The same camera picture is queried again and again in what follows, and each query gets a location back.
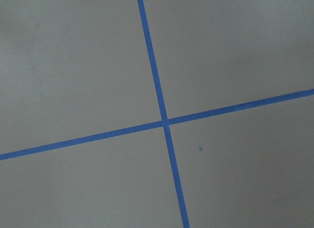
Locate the long blue tape strip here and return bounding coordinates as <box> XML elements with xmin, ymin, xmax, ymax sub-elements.
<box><xmin>137</xmin><ymin>0</ymin><xmax>190</xmax><ymax>228</ymax></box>

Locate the crossing blue tape strip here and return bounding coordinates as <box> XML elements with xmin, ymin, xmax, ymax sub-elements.
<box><xmin>0</xmin><ymin>89</ymin><xmax>314</xmax><ymax>160</ymax></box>

